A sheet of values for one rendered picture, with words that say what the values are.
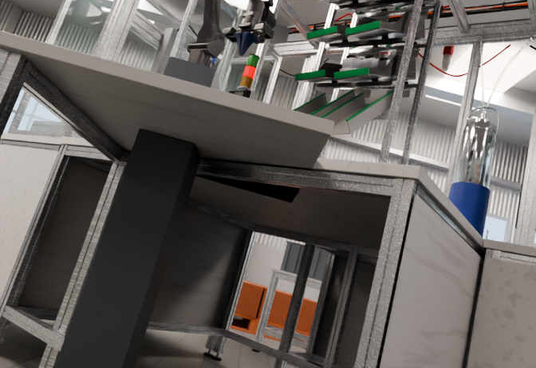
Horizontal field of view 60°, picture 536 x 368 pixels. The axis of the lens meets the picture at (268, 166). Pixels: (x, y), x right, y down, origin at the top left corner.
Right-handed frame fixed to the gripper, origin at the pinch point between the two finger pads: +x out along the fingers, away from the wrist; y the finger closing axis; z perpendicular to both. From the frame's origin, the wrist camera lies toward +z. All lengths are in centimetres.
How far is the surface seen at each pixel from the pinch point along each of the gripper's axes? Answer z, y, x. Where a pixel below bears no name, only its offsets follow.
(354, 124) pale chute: 9.4, -43.0, 23.6
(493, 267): 67, -74, 49
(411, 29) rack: 23, -48, -16
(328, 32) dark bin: 11.4, -24.4, -9.8
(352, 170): -6, -54, 42
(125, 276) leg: -24, -8, 80
